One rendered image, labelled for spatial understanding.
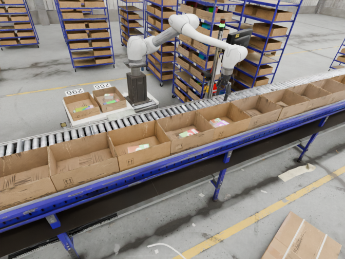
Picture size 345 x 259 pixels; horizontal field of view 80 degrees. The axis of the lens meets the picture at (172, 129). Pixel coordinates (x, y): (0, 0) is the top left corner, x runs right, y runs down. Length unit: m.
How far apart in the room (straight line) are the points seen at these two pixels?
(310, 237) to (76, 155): 2.19
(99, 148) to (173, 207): 1.10
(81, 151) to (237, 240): 1.65
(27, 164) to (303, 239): 2.38
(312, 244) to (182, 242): 1.18
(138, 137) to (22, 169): 0.83
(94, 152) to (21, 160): 0.46
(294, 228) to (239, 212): 0.51
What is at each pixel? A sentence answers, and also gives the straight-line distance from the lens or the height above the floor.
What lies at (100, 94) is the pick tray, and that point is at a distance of 2.71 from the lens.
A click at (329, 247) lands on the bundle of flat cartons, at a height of 0.13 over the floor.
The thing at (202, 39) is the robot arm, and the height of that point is 1.60.
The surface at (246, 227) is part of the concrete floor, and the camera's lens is 2.42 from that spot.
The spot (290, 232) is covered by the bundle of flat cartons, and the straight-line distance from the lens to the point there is 2.43.
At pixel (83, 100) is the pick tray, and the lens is 2.67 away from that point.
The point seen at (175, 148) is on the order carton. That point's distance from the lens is 1.56.
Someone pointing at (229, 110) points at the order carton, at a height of 0.97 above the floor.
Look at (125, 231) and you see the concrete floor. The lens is 2.27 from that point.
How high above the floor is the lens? 2.02
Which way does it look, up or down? 38 degrees down
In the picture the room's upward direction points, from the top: 3 degrees clockwise
